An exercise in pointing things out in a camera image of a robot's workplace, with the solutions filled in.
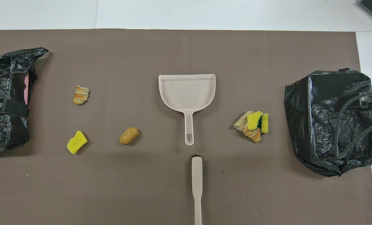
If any yellow and green sponge piece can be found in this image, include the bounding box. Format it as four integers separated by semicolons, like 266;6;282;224
257;113;269;134

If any brown bread roll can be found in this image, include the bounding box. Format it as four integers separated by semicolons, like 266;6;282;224
119;127;140;145

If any beige plastic dustpan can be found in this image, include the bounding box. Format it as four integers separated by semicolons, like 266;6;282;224
158;74;216;146

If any beige brush with black bristles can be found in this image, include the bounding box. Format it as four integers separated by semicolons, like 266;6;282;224
191;154;203;225

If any pink bin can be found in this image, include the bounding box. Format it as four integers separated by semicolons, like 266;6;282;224
23;73;30;106

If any black plastic trash bag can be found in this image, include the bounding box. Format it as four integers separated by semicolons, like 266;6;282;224
0;47;49;152
284;68;372;178

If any brown paper table mat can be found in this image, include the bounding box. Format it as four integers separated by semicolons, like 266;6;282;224
0;29;372;225

